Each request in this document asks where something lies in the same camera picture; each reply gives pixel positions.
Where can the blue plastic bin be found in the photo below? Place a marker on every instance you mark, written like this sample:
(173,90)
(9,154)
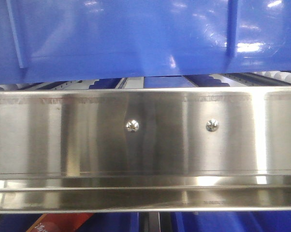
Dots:
(61,40)

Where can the white roller conveyor track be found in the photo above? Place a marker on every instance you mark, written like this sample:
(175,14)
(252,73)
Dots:
(244,79)

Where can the lower blue bin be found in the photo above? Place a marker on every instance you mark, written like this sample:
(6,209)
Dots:
(259,221)

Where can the left silver screw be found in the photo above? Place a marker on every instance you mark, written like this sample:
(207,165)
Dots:
(132,125)

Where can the silver screw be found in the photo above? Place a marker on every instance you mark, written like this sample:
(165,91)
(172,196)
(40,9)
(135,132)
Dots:
(212,125)
(132,125)

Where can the right silver screw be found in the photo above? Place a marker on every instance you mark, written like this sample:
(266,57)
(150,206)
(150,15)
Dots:
(212,125)

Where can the orange red box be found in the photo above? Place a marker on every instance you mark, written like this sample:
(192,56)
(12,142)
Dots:
(64,222)

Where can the stainless steel conveyor rail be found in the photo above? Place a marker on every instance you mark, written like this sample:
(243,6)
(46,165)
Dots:
(69,151)

